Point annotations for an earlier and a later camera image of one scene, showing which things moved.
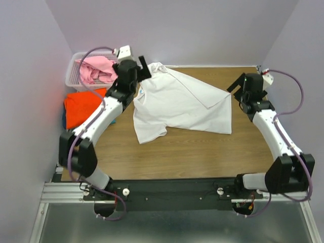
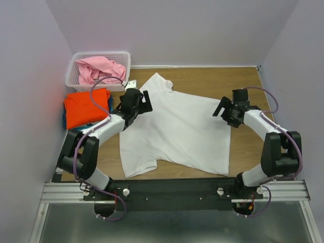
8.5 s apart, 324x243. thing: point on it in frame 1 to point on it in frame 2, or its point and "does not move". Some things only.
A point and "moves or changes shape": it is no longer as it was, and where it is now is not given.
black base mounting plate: (172, 195) does not move
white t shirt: (167, 99) moves or changes shape
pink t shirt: (97, 69) does not move
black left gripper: (144, 74) to (146, 107)
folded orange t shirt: (79, 106) does not move
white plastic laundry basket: (73, 80) does not move
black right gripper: (239, 81) to (232, 122)
